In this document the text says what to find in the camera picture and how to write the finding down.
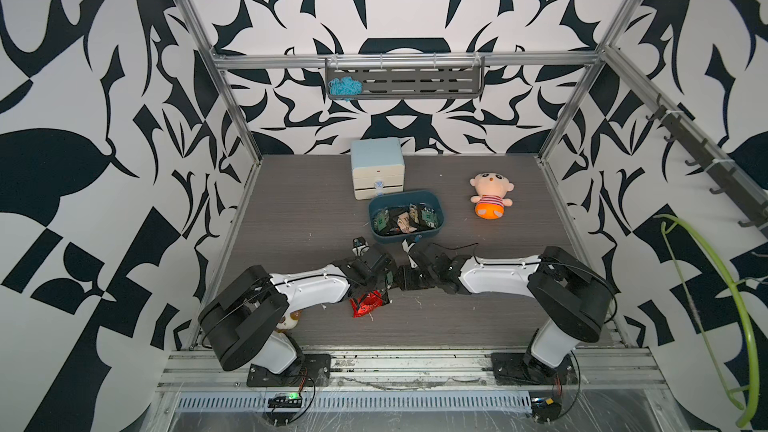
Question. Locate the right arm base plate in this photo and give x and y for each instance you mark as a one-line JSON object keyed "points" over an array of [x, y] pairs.
{"points": [[514, 368]]}

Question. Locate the blue white drawer box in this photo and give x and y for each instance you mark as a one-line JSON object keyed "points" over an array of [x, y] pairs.
{"points": [[377, 167]]}

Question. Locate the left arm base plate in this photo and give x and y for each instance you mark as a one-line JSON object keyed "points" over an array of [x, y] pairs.
{"points": [[307, 369]]}

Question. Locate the pink plush doll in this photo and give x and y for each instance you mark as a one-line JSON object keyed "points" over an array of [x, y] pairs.
{"points": [[490, 195]]}

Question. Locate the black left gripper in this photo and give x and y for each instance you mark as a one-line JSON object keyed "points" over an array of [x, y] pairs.
{"points": [[380, 281]]}

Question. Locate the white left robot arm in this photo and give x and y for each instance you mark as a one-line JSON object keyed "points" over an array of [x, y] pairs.
{"points": [[240, 324]]}

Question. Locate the teal label tea bag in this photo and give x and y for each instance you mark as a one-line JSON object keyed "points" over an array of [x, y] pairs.
{"points": [[381, 222]]}

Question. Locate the green label tea bag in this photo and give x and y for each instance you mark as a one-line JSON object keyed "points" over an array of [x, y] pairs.
{"points": [[429, 217]]}

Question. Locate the brown plush toy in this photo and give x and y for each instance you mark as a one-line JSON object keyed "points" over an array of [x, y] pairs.
{"points": [[288, 321]]}

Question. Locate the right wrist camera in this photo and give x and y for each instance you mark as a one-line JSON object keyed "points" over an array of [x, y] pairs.
{"points": [[406, 246]]}

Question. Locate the teal plastic storage box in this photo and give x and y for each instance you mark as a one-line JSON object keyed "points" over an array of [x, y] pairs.
{"points": [[409, 201]]}

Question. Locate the green led circuit board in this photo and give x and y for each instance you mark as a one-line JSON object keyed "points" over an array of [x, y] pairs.
{"points": [[292, 400]]}

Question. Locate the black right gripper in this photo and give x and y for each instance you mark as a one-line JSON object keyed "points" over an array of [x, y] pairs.
{"points": [[401, 278]]}

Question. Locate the grey wall rack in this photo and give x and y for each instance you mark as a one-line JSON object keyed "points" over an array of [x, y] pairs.
{"points": [[389, 78]]}

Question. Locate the blue crocheted cloth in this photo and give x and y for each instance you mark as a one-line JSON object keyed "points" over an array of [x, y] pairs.
{"points": [[345, 87]]}

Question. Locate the perforated metal front rail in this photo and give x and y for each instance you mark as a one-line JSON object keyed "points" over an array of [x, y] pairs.
{"points": [[517, 402]]}

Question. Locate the black right connector box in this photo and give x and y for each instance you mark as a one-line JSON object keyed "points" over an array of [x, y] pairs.
{"points": [[545, 410]]}

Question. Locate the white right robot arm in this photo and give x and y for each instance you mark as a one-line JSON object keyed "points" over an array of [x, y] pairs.
{"points": [[575, 298]]}

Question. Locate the beige label floral tea bag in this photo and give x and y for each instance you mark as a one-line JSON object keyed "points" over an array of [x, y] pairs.
{"points": [[406, 224]]}

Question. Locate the black hook rail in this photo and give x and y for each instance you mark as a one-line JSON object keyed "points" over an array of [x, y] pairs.
{"points": [[706, 157]]}

